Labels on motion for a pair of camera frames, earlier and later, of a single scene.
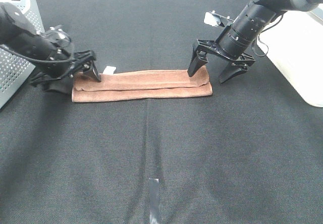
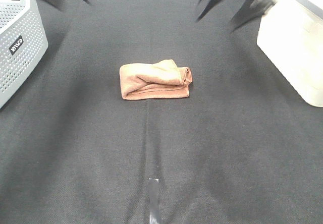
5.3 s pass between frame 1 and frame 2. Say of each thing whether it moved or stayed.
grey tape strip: stayed
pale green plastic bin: stayed
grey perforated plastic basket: stayed
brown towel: moved
